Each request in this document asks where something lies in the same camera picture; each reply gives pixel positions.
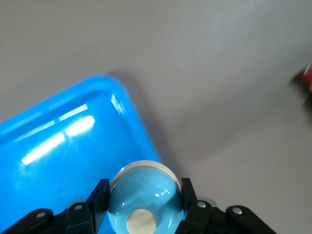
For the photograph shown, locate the blue plastic tray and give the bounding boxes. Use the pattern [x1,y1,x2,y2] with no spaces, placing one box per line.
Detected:
[0,74,164,234]

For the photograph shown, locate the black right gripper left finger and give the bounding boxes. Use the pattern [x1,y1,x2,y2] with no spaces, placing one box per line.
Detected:
[4,178,110,234]

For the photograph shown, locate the light blue call bell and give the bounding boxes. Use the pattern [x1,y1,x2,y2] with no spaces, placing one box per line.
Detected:
[108,159,184,234]

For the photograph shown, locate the red emergency button orange base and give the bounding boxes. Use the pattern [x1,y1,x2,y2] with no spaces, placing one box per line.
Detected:
[292,62,312,105]

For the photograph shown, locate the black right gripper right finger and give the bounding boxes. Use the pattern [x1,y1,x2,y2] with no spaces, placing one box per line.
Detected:
[175,177,276,234]

